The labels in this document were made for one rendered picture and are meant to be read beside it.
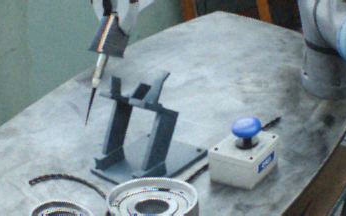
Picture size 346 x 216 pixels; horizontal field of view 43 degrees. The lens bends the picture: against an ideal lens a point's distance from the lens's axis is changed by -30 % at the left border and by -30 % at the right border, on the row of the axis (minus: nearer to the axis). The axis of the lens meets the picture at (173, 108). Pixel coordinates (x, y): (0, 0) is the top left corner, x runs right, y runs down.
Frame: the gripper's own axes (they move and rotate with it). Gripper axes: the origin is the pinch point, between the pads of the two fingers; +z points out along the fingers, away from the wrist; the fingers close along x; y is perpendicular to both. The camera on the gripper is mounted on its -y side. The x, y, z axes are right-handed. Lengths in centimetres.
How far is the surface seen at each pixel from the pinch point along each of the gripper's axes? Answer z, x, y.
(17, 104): 68, 148, 57
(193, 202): 17.0, -14.1, -5.2
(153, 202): 17.7, -9.4, -6.8
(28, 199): 19.9, 7.3, -18.4
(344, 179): 45, -21, 44
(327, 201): 45, -20, 34
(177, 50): 20.0, 22.8, 35.8
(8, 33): 29, 148, 57
